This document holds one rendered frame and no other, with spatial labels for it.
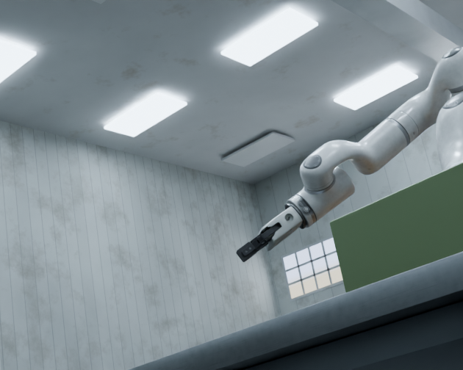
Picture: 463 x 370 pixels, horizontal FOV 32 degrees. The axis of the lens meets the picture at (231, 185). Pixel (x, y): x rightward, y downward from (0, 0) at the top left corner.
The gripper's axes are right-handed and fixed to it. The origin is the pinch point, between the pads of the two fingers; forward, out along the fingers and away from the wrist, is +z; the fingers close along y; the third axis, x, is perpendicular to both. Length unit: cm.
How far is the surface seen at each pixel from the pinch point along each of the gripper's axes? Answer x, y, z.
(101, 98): 401, 880, -150
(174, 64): 358, 811, -247
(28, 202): 345, 922, 18
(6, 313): 221, 873, 123
